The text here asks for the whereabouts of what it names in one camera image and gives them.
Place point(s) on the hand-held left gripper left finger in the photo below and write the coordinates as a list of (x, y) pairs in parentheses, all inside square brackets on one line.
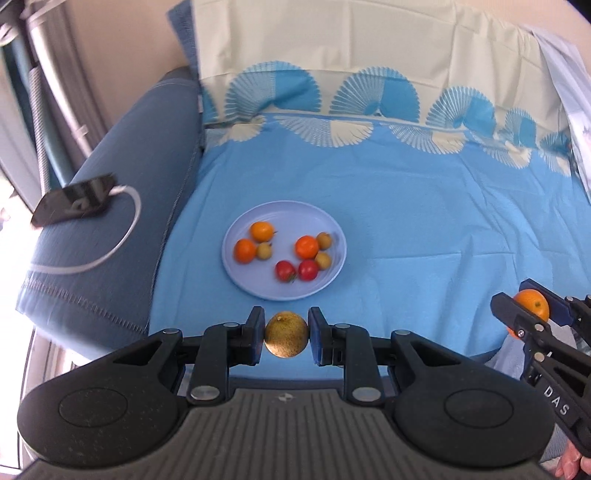
[(256, 334)]

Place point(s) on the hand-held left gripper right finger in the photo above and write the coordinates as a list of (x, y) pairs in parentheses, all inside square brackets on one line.
[(315, 337)]

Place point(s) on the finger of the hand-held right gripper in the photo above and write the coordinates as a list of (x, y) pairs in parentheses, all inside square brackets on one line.
[(512, 318), (572, 314)]

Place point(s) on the orange mandarin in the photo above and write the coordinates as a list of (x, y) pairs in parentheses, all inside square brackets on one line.
[(262, 230), (533, 304), (244, 250), (307, 247)]

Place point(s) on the yellow-brown longan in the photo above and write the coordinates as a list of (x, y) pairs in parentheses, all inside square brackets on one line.
[(286, 334), (323, 260), (264, 250), (324, 240)]

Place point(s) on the red tomato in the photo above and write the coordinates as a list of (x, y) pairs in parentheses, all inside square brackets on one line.
[(308, 270), (285, 271)]

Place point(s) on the light blue plate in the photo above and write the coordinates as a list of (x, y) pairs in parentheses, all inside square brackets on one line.
[(286, 214)]

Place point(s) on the person's right hand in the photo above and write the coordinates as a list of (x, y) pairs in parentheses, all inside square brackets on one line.
[(569, 464)]

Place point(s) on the light blue garment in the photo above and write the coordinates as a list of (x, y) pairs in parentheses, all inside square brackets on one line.
[(508, 355)]

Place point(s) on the blue fan-patterned bedsheet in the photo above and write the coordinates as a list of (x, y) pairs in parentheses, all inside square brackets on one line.
[(415, 207)]

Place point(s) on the pale printed cloth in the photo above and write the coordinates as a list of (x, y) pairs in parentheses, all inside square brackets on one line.
[(570, 101)]

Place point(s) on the blue upholstered cushion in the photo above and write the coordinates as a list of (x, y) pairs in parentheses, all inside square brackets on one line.
[(115, 152)]

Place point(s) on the grey ribbed tube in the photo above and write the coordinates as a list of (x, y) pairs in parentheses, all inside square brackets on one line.
[(39, 129)]

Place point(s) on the grey metal pole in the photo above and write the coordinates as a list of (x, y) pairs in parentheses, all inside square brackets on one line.
[(55, 69)]

